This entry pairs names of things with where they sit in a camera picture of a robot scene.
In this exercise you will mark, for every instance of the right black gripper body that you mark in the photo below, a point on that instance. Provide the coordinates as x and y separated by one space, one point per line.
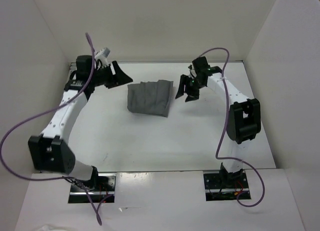
194 84

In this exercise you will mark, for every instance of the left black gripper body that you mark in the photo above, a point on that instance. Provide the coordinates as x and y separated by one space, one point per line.
103 78

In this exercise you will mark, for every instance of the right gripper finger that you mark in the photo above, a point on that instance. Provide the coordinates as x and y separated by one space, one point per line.
184 79
192 97

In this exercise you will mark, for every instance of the grey pleated skirt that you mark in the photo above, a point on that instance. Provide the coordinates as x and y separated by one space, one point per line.
150 98

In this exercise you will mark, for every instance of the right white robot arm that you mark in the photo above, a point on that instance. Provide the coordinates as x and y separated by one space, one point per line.
244 113

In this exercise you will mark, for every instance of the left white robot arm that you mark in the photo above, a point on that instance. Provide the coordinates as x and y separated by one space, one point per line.
50 151

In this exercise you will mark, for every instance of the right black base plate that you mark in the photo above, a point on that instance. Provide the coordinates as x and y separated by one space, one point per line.
217 190

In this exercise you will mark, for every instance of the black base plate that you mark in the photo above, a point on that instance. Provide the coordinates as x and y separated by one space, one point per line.
217 190
103 192

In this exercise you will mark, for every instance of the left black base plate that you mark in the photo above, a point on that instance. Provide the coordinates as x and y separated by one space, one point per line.
103 192

